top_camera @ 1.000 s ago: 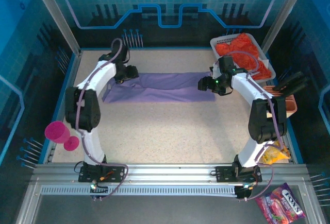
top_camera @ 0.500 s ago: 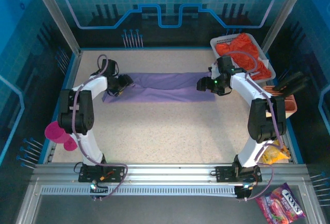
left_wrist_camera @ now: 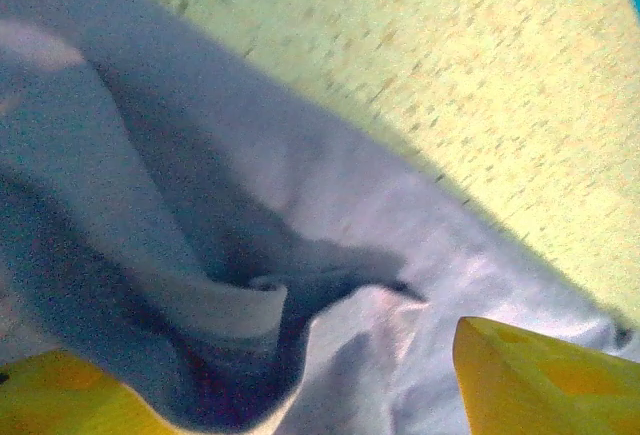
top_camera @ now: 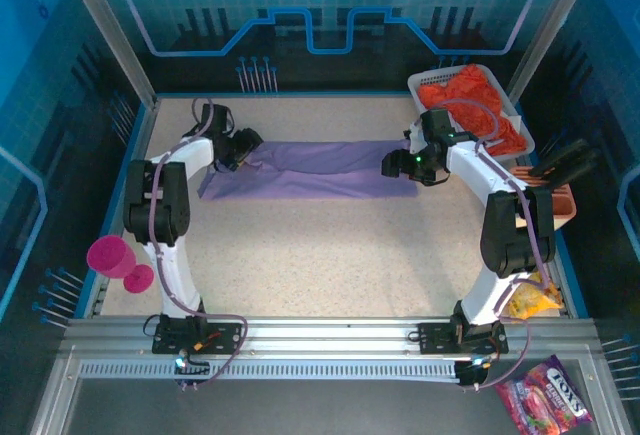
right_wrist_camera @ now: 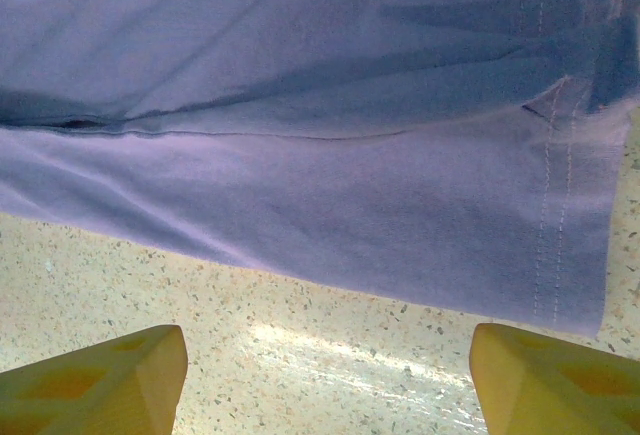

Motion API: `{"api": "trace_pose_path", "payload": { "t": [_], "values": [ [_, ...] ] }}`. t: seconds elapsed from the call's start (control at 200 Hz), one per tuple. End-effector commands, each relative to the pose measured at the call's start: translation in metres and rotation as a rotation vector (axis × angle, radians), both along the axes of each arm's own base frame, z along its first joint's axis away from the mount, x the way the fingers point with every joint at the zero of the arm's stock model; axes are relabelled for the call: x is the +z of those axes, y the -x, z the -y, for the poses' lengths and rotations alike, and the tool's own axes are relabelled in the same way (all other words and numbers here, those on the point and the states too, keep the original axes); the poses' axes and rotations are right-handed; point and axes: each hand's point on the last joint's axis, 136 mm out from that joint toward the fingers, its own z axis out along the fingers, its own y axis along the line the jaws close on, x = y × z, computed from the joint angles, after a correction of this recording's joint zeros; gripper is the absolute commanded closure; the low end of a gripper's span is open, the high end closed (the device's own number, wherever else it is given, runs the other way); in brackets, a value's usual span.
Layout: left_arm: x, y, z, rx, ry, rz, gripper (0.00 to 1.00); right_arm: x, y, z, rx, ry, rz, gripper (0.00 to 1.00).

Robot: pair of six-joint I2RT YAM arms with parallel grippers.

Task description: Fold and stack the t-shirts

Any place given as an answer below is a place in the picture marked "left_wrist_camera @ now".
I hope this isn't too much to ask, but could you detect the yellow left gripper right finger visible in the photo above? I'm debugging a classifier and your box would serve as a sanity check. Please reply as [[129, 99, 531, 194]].
[[452, 315, 640, 435]]

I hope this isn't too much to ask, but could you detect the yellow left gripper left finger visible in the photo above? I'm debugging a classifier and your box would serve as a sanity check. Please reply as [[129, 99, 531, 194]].
[[0, 348, 177, 435]]

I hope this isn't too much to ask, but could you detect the purple t-shirt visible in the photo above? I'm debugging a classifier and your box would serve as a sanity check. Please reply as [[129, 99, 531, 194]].
[[0, 0, 636, 435]]

